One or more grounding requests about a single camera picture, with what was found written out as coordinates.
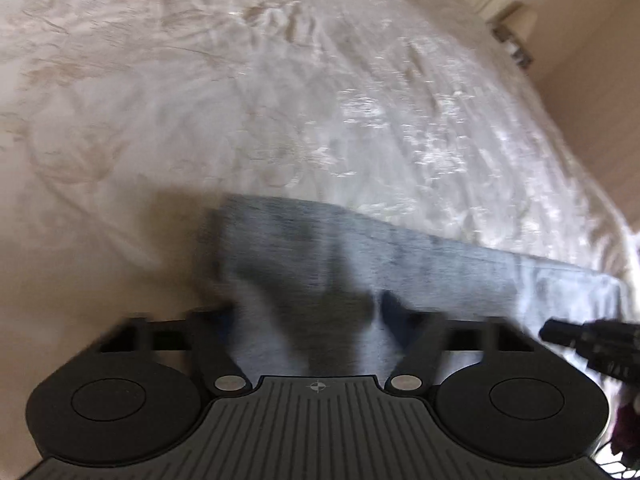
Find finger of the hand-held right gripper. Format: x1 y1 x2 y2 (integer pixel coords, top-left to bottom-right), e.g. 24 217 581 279
538 317 640 386

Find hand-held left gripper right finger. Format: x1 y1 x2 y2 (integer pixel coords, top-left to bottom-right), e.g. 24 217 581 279
379 290 533 394

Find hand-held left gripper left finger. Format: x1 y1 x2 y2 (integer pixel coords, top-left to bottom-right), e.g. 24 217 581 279
97 306 251 394

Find grey-blue speckled pants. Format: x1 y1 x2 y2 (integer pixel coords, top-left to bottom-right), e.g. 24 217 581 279
199 193 627 382

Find dark red cloth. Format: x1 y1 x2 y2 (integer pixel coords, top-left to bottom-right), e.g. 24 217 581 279
606 400 640 463

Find white floral bedspread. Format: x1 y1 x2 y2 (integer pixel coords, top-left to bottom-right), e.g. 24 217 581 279
0 0 640 466

